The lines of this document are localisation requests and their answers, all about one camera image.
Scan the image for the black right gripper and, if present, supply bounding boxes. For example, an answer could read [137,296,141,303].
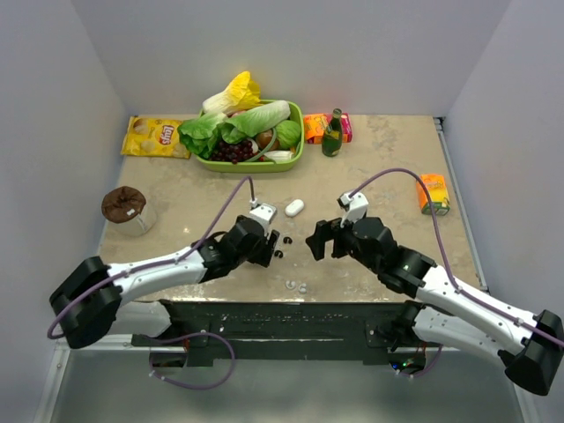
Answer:
[306,210,382,274]

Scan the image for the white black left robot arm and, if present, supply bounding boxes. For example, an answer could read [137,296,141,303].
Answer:
[48,215,280,349]

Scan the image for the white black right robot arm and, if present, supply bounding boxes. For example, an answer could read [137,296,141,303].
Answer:
[306,217,563,396]

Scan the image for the white earbud charging case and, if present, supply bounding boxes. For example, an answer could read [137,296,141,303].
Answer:
[285,199,305,218]

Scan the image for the green plastic basket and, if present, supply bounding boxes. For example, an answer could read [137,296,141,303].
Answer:
[196,100,305,174]

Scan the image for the dark red grapes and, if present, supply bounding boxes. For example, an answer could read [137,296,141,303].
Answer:
[209,140,259,164]

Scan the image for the green glass bottle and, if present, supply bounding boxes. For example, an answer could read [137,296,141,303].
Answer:
[322,108,343,157]

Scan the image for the brown onion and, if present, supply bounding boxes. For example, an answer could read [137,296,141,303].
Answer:
[255,130,279,151]

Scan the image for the round green cabbage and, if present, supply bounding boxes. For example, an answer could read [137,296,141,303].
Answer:
[275,120,301,150]

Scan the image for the orange pink snack box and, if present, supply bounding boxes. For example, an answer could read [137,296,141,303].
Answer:
[303,113,353,145]

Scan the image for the pale romaine lettuce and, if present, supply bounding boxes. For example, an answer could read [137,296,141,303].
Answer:
[220,100,291,145]

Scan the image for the orange juice carton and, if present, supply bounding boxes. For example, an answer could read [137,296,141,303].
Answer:
[416,174,450,216]

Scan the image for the green lettuce leaf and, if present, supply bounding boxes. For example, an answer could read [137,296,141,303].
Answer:
[177,112,227,160]

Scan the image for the brown topped beige cup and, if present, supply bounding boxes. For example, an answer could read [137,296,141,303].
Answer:
[100,186,157,237]

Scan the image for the yellow Lays chips bag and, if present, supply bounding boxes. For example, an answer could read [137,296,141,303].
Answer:
[121,116,190,160]

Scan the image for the yellow napa cabbage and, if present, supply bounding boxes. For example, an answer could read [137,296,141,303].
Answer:
[202,70,261,115]

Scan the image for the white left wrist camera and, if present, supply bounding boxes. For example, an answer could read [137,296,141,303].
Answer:
[249,199,278,234]

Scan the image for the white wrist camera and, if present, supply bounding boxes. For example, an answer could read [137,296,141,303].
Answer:
[249,199,278,234]
[338,191,368,227]

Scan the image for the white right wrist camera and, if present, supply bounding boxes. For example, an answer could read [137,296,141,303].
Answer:
[338,191,368,227]

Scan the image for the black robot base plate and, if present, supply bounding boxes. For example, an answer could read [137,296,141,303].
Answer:
[132,301,428,373]

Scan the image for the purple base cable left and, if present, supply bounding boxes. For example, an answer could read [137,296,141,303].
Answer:
[148,331,238,391]

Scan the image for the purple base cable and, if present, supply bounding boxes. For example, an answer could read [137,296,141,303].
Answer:
[395,344,444,379]
[148,331,238,391]

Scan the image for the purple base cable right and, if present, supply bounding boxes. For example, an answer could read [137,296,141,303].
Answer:
[395,344,444,379]

